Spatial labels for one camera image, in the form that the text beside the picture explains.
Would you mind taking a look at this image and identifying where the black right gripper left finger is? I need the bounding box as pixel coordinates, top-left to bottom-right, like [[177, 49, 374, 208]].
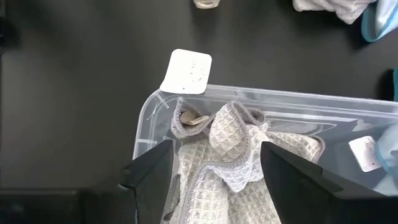
[[119, 139, 175, 224]]

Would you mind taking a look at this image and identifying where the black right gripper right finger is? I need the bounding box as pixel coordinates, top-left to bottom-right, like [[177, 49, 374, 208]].
[[260, 141, 345, 224]]

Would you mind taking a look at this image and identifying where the grey waffle microfiber towel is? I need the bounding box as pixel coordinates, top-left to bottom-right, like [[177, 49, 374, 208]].
[[161, 97, 327, 224], [292, 0, 378, 26]]

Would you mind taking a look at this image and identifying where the white paper towel tag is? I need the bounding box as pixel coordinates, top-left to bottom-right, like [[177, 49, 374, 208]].
[[348, 135, 383, 174], [159, 48, 213, 95]]

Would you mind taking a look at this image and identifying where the clear plastic storage bin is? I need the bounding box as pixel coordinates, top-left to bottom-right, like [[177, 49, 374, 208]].
[[132, 83, 398, 224]]

